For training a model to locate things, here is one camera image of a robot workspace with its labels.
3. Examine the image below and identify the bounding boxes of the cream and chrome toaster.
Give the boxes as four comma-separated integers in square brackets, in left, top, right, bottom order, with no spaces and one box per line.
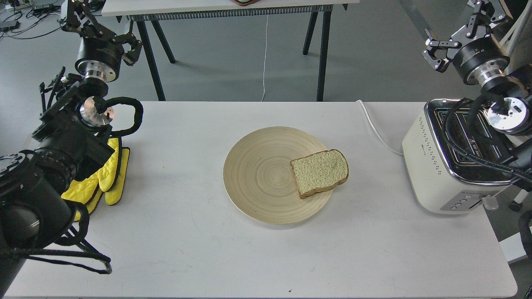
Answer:
[401,98,511,215]

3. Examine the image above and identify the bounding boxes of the round bamboo plate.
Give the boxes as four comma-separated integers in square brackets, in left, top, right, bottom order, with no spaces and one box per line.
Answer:
[224,126,333,225]

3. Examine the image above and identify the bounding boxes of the slice of brown bread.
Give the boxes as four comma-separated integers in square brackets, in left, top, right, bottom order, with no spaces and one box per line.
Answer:
[290,149,349,199]

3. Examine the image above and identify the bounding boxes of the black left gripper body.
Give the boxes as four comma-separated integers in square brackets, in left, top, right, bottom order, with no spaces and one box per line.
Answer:
[75,37,125,82]

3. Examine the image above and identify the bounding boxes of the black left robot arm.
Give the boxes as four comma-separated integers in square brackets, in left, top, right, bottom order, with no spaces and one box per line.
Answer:
[1,0,144,296]

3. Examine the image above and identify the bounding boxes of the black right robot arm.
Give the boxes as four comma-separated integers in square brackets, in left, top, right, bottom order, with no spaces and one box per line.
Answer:
[403,0,531,215]

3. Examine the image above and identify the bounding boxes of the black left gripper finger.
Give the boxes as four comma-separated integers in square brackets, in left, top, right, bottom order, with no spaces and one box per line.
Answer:
[59,0,109,39]
[111,33,143,66]

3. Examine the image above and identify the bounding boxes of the white toaster power cable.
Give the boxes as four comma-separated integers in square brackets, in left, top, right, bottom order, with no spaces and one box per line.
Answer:
[356,100,404,157]

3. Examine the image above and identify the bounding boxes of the white background table black legs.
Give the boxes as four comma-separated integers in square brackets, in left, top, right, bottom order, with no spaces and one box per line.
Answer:
[101,0,351,102]

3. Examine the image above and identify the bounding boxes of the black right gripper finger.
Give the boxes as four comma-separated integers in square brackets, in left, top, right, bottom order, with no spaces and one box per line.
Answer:
[465,0,512,39]
[422,28,462,73]

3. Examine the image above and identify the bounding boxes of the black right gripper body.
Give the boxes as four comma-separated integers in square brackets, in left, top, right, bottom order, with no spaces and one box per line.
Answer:
[452,37,510,86]

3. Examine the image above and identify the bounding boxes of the brown object on background table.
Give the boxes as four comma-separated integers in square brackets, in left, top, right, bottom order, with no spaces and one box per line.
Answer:
[232,0,260,6]

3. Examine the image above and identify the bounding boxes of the yellow oven mitt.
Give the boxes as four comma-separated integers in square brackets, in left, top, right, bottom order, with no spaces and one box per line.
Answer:
[61,137,131,214]

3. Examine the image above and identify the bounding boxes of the black cables on floor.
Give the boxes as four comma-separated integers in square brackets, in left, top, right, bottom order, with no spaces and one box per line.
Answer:
[0,0,63,41]

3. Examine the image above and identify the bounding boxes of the thin white hanging cable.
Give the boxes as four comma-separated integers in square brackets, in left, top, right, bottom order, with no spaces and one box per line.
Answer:
[261,15,268,102]

